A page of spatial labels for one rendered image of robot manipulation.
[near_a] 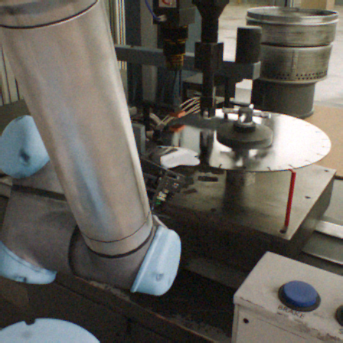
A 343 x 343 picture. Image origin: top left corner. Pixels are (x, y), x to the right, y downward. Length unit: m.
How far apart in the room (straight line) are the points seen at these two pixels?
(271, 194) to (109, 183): 0.55
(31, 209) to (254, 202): 0.46
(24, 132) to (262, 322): 0.36
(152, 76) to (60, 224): 1.08
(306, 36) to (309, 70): 0.11
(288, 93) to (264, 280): 1.05
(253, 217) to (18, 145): 0.45
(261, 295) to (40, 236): 0.27
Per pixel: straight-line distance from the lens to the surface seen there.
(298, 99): 1.58
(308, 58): 1.51
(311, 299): 0.56
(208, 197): 0.85
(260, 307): 0.55
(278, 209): 0.83
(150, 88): 1.55
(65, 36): 0.29
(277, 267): 0.61
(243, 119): 0.83
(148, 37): 1.51
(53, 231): 0.51
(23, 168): 0.52
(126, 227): 0.41
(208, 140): 0.85
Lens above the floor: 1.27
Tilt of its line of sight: 27 degrees down
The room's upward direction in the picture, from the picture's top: straight up
